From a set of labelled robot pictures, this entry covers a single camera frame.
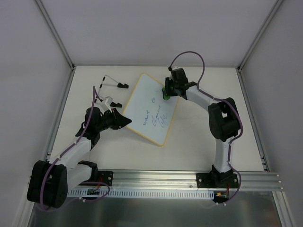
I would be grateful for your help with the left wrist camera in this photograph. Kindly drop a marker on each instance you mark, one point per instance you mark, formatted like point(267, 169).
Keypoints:
point(105, 103)

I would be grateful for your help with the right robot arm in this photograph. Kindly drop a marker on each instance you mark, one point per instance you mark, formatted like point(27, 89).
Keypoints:
point(225, 126)

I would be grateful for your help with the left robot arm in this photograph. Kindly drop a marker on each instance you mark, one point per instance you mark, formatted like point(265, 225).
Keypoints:
point(70, 160)

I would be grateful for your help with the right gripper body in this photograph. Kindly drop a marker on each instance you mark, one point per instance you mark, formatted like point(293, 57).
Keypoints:
point(168, 87)

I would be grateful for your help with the whiteboard wire stand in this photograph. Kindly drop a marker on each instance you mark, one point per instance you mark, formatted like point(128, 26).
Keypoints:
point(117, 84)

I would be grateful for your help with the yellow framed whiteboard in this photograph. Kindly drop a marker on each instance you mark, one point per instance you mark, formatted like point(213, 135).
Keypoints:
point(151, 114)

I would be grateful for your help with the white slotted cable duct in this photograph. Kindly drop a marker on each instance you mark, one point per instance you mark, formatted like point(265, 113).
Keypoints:
point(142, 193)

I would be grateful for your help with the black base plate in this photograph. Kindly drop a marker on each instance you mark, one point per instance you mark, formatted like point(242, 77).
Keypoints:
point(206, 180)
point(103, 177)

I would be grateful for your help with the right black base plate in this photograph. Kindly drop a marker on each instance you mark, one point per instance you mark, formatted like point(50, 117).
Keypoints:
point(206, 180)

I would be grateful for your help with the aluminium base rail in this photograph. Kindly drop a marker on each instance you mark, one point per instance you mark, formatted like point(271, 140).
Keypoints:
point(128, 179)

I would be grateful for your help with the green whiteboard eraser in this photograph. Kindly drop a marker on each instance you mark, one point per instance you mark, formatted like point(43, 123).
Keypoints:
point(164, 95)

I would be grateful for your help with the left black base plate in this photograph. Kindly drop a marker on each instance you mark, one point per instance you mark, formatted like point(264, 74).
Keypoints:
point(103, 177)

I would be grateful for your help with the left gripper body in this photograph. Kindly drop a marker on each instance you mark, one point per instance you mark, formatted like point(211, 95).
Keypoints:
point(115, 119)

